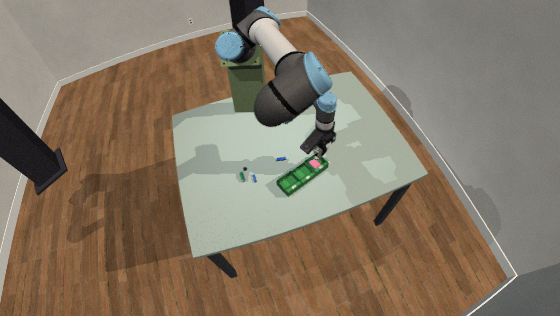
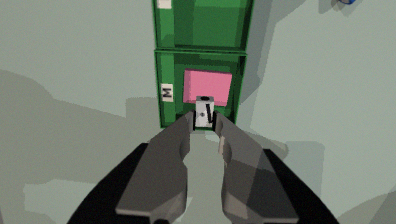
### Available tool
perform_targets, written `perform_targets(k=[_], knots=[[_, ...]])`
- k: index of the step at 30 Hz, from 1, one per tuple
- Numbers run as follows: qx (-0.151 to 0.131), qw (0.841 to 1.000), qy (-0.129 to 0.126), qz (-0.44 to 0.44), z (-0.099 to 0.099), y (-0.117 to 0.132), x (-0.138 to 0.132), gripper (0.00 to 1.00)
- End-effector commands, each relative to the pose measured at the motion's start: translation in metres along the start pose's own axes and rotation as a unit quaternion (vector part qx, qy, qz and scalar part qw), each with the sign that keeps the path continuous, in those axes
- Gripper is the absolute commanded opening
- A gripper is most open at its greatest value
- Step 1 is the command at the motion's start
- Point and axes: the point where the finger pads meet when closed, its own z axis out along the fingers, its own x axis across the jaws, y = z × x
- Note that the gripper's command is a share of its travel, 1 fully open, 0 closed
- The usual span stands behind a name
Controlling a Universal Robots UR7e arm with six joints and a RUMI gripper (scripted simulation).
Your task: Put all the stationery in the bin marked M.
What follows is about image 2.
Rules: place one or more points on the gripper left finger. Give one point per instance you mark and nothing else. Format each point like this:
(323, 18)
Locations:
(149, 184)

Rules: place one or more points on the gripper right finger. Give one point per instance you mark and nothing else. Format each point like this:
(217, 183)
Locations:
(258, 187)

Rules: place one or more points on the blue battery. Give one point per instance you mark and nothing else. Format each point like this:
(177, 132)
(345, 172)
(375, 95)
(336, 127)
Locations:
(348, 2)

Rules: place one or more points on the green rack of three bins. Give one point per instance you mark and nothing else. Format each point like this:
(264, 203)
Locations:
(202, 27)

